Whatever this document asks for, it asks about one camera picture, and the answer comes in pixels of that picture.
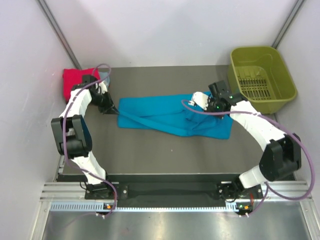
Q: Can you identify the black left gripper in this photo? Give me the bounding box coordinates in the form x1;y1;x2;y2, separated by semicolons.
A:
90;90;120;115

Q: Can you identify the turquoise t-shirt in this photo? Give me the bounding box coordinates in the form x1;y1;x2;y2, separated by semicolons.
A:
117;93;233;140

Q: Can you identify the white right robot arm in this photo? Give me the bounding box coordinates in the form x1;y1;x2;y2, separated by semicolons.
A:
206;81;302;198

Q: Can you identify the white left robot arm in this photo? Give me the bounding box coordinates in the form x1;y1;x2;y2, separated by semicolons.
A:
50;74;119;199

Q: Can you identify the light blue folded t-shirt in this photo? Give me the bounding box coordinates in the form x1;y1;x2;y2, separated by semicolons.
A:
98;71;111;88

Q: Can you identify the green plastic basket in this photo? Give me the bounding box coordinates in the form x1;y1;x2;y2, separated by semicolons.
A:
227;46;298;115

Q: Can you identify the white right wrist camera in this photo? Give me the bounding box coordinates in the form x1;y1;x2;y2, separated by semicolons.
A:
188;91;211;111

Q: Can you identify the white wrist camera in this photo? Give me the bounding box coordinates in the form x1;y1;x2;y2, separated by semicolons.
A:
98;80;108;94
188;91;211;111

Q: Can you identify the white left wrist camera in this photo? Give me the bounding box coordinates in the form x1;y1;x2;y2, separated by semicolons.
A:
98;80;108;94

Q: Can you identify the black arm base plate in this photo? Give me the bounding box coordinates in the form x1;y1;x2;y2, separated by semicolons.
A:
84;181;263;201

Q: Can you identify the aluminium frame rail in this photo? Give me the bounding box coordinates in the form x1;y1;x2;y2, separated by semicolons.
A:
39;180;314;202

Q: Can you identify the grey slotted cable duct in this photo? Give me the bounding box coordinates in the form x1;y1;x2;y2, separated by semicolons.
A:
50;201;252;213

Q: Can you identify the right aluminium corner post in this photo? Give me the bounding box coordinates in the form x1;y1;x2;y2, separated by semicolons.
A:
271;0;306;49

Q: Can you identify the aluminium corner post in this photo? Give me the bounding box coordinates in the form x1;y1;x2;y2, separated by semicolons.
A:
271;0;306;49
36;0;82;70

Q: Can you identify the left aluminium corner post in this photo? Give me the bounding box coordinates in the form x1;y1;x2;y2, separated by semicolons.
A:
36;0;82;70

